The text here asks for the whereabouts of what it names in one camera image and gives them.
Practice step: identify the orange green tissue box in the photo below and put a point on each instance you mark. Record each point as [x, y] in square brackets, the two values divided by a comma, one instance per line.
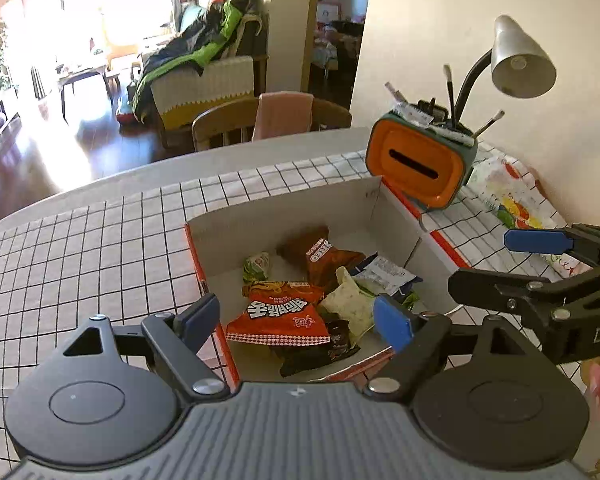
[415, 160]

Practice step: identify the long black writing brush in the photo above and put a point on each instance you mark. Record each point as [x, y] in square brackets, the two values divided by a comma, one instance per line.
[450, 92]

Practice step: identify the tall green plant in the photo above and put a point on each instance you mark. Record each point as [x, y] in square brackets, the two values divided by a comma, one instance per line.
[2, 55]

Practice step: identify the red cardboard box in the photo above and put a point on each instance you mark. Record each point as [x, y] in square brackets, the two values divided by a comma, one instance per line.
[290, 205]

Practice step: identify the small black gadget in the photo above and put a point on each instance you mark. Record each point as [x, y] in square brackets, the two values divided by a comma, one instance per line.
[432, 110]

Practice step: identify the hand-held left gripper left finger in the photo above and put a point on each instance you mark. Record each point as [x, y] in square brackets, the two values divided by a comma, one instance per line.
[200, 317]

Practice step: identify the beige sofa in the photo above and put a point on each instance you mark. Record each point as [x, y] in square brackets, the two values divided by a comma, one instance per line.
[205, 90]

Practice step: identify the wooden chair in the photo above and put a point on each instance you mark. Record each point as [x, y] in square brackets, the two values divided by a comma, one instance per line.
[225, 120]

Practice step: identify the colourful plastic bag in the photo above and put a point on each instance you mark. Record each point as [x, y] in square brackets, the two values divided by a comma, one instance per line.
[510, 195]

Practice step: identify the coffee table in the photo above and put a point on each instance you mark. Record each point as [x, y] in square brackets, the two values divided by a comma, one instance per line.
[82, 77]

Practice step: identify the dark maroon snack packet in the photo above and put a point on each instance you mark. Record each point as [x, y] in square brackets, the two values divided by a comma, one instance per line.
[320, 352]

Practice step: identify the grey desk lamp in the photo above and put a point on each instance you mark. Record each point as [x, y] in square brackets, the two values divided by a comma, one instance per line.
[520, 60]

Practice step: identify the checkered tablecloth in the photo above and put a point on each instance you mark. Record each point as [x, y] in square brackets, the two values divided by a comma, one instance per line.
[80, 260]

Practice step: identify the brown snack packet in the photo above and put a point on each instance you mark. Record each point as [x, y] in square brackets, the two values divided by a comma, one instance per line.
[320, 255]

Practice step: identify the short writing brush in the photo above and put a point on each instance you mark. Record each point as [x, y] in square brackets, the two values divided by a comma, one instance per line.
[490, 122]

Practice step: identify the green black jacket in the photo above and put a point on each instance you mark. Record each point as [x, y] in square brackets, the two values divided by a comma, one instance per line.
[190, 55]

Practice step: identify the green snack packet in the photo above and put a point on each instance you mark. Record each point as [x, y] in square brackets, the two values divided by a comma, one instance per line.
[410, 302]

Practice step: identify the white marker pen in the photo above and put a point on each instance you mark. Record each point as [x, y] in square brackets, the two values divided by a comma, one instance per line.
[455, 135]

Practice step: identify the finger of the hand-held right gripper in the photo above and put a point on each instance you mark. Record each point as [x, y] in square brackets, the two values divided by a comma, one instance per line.
[480, 287]
[537, 241]

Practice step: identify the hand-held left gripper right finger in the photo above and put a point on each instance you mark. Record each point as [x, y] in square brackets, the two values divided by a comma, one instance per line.
[392, 322]

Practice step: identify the pink framed toy board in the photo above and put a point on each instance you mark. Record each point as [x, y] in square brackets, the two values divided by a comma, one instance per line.
[330, 16]

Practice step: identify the pink towel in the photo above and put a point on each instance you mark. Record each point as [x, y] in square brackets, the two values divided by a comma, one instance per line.
[282, 115]

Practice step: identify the white blue snack packet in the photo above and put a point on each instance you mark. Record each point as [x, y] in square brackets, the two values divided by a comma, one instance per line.
[385, 275]

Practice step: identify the small green white packet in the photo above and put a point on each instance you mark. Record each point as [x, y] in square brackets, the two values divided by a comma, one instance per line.
[256, 266]

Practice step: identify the red orange snack packet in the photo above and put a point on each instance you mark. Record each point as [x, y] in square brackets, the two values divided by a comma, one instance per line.
[275, 317]

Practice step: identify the red item on floor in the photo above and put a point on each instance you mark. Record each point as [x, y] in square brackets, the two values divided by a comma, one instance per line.
[127, 112]

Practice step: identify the pale white snack packet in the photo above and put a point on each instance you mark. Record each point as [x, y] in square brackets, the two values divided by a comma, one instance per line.
[347, 305]

